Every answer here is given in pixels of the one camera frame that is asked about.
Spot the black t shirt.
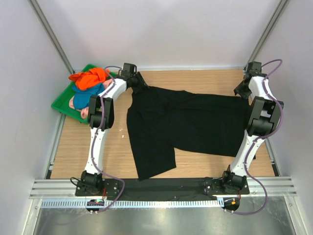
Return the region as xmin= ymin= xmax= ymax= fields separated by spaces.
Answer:
xmin=127 ymin=87 xmax=249 ymax=181

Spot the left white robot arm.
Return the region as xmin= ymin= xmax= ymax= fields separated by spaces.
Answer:
xmin=75 ymin=70 xmax=148 ymax=196

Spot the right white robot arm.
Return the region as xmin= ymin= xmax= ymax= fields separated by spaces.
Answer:
xmin=220 ymin=76 xmax=283 ymax=194

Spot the orange t shirt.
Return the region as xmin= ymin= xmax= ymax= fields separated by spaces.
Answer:
xmin=68 ymin=68 xmax=110 ymax=91

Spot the blue t shirt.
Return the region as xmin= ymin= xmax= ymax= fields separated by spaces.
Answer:
xmin=72 ymin=83 xmax=105 ymax=110

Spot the pink t shirt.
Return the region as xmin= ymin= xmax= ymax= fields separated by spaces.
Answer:
xmin=69 ymin=79 xmax=112 ymax=119

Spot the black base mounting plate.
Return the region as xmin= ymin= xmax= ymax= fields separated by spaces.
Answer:
xmin=75 ymin=177 xmax=249 ymax=197

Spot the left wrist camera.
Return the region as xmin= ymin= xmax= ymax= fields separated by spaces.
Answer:
xmin=118 ymin=63 xmax=137 ymax=80

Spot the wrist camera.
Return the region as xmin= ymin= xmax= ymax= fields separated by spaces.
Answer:
xmin=243 ymin=61 xmax=266 ymax=81
xmin=118 ymin=63 xmax=137 ymax=80

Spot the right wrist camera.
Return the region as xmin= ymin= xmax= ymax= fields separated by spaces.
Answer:
xmin=243 ymin=61 xmax=266 ymax=81

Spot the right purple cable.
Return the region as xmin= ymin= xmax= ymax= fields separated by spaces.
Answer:
xmin=229 ymin=59 xmax=285 ymax=215

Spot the right aluminium corner post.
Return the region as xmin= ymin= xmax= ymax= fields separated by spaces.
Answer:
xmin=244 ymin=0 xmax=290 ymax=71

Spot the aluminium corner post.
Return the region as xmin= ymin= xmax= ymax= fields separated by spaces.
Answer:
xmin=28 ymin=0 xmax=74 ymax=74
xmin=244 ymin=0 xmax=290 ymax=71

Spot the left aluminium corner post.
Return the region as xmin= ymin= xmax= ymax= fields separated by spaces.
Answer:
xmin=28 ymin=0 xmax=74 ymax=74

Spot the slotted grey cable duct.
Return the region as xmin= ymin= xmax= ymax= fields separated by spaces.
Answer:
xmin=41 ymin=198 xmax=224 ymax=209

